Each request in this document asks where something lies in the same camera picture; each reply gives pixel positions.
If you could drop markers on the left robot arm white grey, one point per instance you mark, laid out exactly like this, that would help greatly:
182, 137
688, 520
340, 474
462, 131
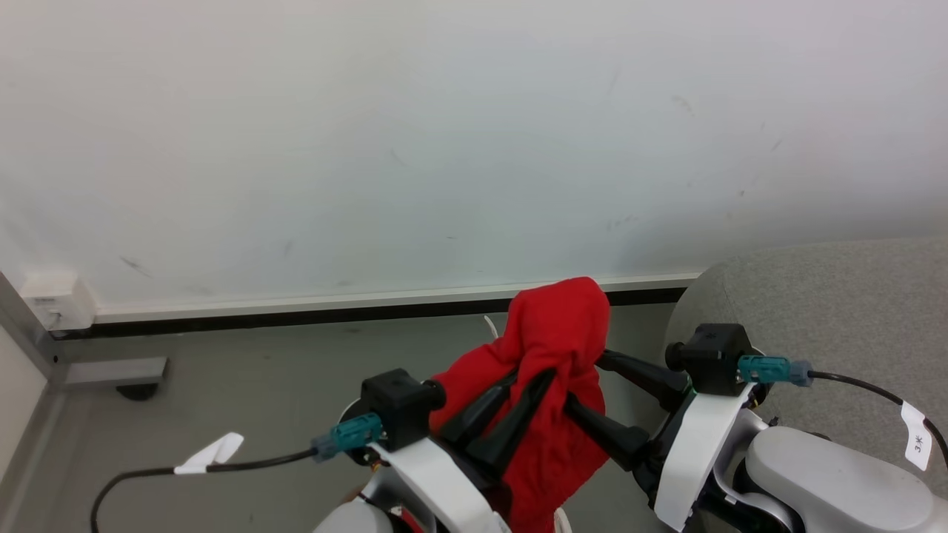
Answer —
355, 518

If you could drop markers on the grey metal frame foot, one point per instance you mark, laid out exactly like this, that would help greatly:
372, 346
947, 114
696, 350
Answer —
111, 372

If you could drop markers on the red hooded garment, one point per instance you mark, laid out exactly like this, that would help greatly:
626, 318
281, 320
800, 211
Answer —
552, 326

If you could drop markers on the white wall outlet box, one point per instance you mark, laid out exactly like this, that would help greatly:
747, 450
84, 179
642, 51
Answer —
59, 300

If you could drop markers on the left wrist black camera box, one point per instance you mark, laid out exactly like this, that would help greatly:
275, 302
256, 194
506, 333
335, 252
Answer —
400, 407

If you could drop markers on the grey fabric sofa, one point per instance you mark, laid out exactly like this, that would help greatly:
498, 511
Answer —
852, 311

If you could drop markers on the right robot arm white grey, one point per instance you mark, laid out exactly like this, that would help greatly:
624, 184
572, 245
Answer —
829, 481

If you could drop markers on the white and black baseboard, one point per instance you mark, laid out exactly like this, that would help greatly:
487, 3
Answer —
296, 309

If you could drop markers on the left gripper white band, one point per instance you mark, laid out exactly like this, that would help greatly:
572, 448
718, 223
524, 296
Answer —
444, 481

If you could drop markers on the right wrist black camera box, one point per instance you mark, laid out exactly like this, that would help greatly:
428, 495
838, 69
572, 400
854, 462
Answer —
715, 355

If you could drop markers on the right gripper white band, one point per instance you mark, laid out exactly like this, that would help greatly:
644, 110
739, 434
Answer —
700, 444

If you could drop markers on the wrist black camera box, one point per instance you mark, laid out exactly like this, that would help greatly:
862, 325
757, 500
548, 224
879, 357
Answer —
715, 355
400, 407

